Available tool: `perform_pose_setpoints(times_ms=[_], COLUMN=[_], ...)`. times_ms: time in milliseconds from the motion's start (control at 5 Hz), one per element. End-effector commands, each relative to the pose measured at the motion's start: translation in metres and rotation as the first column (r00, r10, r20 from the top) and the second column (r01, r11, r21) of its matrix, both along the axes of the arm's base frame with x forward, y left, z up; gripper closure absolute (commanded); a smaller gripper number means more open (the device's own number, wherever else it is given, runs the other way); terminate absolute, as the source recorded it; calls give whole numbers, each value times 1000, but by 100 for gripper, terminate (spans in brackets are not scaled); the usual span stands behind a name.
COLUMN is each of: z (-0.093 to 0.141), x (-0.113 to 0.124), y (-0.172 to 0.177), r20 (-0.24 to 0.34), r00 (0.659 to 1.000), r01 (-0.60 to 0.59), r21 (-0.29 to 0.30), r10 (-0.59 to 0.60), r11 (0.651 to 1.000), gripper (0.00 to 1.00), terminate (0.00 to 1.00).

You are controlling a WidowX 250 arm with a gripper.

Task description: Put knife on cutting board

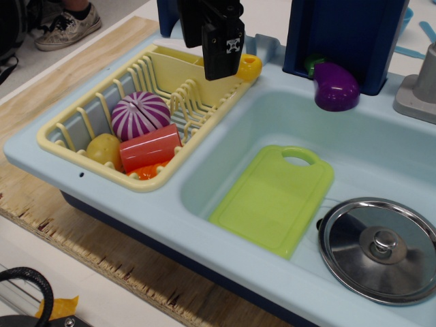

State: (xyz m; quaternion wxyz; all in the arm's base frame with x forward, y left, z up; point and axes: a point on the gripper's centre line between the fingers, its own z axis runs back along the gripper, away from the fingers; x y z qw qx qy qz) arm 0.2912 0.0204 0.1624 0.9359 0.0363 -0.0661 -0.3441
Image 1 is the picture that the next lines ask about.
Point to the orange toy carrot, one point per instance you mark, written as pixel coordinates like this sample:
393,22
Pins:
147,172

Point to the grey toy faucet base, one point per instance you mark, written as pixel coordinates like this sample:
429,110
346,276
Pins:
416,95

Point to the black backpack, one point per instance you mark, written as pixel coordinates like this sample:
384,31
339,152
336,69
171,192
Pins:
14,28

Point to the purple striped toy onion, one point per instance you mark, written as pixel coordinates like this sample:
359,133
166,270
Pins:
139,113

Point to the yellow dish rack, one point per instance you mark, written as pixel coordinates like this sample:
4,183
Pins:
196,106

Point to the toy knife yellow handle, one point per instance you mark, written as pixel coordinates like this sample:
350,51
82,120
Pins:
250,66

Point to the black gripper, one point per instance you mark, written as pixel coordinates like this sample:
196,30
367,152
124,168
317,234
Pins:
222,36

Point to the steel pot lid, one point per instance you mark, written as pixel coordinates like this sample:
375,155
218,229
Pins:
380,249

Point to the yellow toy potato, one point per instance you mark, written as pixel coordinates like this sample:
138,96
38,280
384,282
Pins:
105,148

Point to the blue plastic cup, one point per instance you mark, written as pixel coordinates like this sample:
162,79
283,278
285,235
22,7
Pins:
406,19

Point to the yellow tape piece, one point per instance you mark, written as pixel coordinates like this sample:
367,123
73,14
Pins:
63,307

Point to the dark blue sink backsplash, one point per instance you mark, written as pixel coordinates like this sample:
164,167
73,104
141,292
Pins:
360,36

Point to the purple toy eggplant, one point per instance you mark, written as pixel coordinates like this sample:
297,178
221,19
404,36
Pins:
336,90

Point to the black metal bracket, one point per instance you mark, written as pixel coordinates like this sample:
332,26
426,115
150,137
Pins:
25,321

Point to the blue plastic spatula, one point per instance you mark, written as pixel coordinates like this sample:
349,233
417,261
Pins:
430,33

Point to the grey canvas shoe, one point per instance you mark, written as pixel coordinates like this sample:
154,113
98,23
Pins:
75,21

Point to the red toy cup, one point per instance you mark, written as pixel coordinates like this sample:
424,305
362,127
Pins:
152,148

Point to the green cutting board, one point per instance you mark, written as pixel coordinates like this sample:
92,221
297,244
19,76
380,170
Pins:
274,200

